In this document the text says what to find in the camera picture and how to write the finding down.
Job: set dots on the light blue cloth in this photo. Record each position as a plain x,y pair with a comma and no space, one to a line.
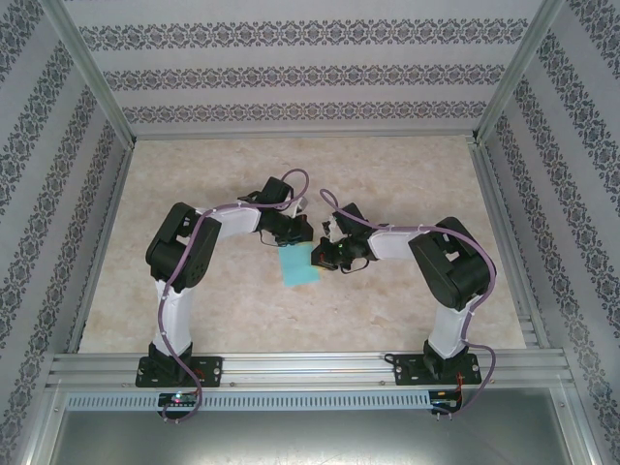
298,269

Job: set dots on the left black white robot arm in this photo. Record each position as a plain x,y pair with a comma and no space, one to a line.
181,315

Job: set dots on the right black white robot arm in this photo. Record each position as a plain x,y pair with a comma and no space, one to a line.
445,334

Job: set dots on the grey metal sheet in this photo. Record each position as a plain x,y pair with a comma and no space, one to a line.
310,436

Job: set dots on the aluminium mounting beam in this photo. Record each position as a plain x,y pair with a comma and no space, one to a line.
305,368

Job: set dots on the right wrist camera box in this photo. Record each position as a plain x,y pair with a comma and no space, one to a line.
329,225

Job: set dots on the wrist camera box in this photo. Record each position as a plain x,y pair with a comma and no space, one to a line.
329,225
301,206

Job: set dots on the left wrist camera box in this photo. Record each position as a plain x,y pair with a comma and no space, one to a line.
301,206

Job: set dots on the aluminium back wall rail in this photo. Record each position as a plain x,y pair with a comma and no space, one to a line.
305,134

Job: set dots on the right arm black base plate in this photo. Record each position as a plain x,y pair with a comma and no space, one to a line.
409,368

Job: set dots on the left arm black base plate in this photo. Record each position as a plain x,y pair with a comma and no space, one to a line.
210,370

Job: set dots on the aluminium table side rail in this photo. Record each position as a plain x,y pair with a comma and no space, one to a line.
508,242
102,247

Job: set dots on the aluminium frame post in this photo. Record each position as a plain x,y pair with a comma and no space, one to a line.
94,72
517,72

